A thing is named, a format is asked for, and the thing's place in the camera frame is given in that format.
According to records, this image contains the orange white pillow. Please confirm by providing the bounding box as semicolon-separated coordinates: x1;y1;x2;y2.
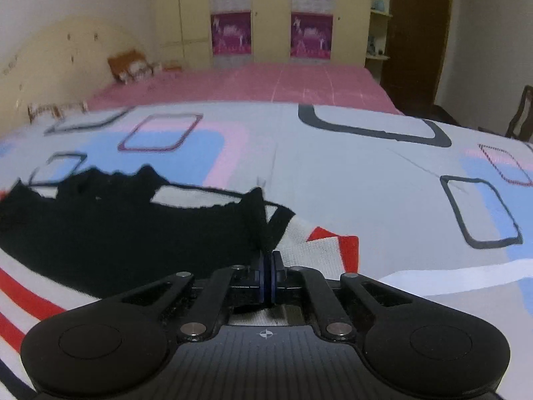
108;49;154;84

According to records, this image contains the dark wooden chair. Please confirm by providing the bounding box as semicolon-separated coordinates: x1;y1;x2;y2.
504;85;533;142

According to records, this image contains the striped red black white sweater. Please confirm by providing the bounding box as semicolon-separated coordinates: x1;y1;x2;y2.
1;165;359;399

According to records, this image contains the patterned grey pink blue bedspread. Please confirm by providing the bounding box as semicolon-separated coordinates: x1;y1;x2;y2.
1;102;532;399

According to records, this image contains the pink bed sheet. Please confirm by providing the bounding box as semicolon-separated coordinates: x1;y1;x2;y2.
88;63;400;115

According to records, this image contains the dark brown wooden door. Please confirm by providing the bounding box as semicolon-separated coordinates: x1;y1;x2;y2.
380;0;451;117

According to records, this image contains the cream curved headboard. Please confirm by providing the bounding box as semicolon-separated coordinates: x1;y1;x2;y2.
1;16;146;135

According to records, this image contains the floral pillow at bed edge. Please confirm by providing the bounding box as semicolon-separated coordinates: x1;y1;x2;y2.
27;101;88;124

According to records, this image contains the cream yellow wardrobe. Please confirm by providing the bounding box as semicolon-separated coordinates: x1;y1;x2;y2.
154;0;370;70

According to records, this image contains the cream open shelf unit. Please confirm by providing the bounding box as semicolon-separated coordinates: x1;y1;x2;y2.
365;0;392;83

